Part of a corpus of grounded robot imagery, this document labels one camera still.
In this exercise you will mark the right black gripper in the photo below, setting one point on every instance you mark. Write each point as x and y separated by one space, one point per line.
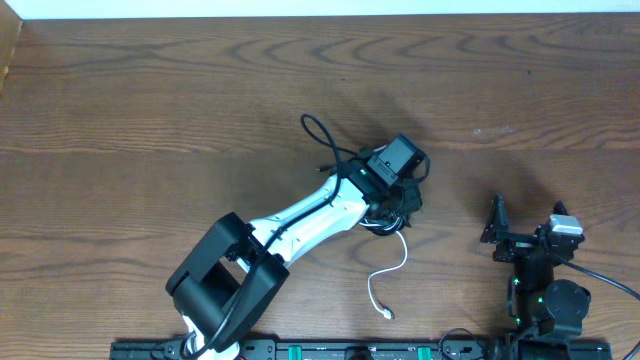
521 238

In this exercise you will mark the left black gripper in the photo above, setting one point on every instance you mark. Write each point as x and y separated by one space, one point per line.
409 198

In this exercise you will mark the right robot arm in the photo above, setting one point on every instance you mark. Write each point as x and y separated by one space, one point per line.
537 300

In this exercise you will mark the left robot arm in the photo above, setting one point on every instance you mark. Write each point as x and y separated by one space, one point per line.
234 272

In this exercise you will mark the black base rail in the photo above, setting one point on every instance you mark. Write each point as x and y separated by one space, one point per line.
269 349

